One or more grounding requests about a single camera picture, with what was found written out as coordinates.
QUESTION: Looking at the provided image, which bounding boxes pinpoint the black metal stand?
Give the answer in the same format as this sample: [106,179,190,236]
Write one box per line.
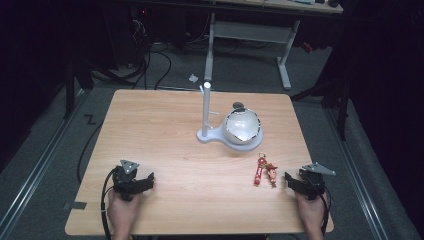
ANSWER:
[290,74,352,142]
[62,54,96,120]

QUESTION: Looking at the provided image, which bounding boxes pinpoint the black tape strip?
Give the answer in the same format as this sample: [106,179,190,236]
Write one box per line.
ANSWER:
[62,201,88,211]

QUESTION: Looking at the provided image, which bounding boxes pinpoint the white stand with pegs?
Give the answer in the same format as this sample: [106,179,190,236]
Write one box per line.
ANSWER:
[196,81,264,153]

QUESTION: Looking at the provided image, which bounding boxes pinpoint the white metal desk frame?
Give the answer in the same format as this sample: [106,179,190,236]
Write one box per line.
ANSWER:
[203,12,302,91]

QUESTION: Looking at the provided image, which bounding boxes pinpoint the person's right hand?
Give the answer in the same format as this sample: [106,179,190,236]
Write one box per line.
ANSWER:
[294,191,329,230]

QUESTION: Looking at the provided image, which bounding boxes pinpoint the white bowl with speckled rim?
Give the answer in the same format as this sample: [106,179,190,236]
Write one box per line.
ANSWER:
[222,107,262,145]

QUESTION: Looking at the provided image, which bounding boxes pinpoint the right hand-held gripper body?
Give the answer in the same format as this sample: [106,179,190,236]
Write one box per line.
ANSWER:
[297,162,337,201]

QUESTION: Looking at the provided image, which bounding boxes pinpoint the person's left hand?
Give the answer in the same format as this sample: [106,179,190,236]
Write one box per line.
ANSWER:
[106,190,143,230]

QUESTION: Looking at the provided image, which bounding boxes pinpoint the metal floor rail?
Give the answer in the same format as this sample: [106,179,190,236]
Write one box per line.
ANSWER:
[0,89,88,239]
[324,105,391,240]

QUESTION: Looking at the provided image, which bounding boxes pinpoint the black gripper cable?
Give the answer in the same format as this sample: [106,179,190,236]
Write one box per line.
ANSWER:
[100,167,120,240]
[319,185,334,236]

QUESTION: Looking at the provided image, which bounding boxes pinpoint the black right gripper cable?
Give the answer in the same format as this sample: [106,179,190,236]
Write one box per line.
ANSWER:
[319,185,334,236]

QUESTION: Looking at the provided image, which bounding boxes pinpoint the dark computer tower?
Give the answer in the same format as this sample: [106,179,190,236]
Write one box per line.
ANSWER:
[102,4,153,69]

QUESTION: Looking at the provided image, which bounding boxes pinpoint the wooden desk top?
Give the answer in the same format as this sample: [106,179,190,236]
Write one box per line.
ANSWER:
[213,0,344,15]

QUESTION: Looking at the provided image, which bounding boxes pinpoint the thin black floor cable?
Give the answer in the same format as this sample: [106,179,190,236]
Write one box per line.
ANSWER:
[76,120,105,185]

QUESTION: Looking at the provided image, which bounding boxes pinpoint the black floor cables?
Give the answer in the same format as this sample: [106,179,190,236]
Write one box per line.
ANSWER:
[130,18,173,91]

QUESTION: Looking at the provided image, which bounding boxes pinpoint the red doll keychain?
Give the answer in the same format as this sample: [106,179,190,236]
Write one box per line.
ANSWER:
[253,152,279,188]

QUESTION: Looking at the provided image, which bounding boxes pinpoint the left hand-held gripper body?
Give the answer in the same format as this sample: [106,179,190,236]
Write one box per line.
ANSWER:
[111,159,148,202]

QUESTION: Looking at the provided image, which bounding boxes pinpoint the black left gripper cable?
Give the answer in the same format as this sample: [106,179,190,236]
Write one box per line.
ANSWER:
[100,167,120,240]

